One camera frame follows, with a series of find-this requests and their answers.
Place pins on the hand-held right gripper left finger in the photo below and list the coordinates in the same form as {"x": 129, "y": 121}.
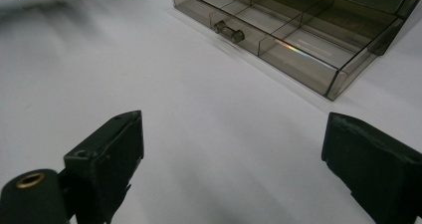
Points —
{"x": 106, "y": 164}

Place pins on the smoky transparent plastic drawer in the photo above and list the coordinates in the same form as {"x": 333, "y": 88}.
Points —
{"x": 298, "y": 41}

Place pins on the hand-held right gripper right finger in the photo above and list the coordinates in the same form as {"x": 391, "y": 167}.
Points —
{"x": 375, "y": 164}

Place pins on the smoky transparent organizer box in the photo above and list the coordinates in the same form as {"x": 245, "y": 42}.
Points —
{"x": 406, "y": 0}

